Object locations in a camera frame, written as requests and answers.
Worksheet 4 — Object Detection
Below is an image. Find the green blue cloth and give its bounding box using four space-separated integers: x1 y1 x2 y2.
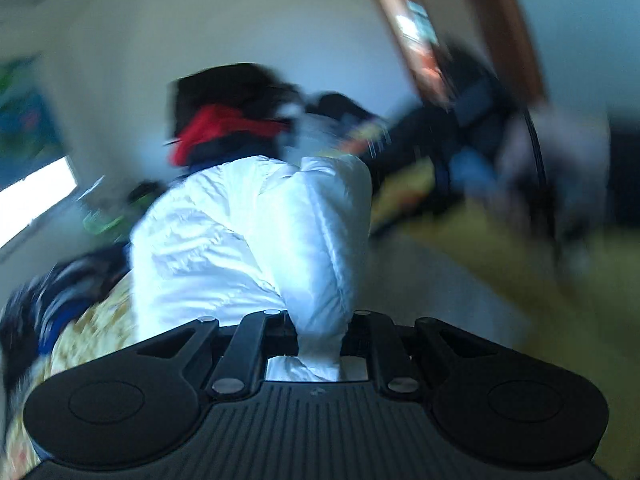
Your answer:
0 54 68 163

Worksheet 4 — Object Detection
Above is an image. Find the yellow printed bedsheet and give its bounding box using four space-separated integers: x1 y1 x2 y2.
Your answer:
0 160 640 480

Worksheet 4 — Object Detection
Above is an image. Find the green plastic hanger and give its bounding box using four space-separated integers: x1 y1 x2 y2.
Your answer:
81 181 170 237

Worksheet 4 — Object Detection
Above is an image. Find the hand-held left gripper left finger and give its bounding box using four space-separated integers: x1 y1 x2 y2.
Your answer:
132 309 301 402

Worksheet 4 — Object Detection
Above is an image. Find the red fleece garment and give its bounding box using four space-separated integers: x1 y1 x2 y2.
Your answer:
167 104 292 167

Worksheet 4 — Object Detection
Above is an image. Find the black garment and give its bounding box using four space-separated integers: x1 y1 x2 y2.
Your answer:
165 62 303 166

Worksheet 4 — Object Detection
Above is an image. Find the window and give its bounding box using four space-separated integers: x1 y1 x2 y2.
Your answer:
0 155 80 252

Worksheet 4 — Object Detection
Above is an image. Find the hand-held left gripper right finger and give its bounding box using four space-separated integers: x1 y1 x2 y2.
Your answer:
341 310 501 402

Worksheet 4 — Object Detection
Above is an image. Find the white puffer jacket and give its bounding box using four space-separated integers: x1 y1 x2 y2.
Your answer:
129 154 373 382

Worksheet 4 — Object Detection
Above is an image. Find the wooden door frame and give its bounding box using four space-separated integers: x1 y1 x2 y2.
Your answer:
354 0 547 111

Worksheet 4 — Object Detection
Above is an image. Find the grey blue striped garment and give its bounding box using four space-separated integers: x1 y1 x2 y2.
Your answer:
0 247 133 376

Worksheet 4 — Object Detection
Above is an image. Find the black cable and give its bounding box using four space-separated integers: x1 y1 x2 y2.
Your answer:
520 105 558 243

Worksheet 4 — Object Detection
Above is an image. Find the royal blue folded garment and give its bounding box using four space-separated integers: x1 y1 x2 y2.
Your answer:
35 295 91 358

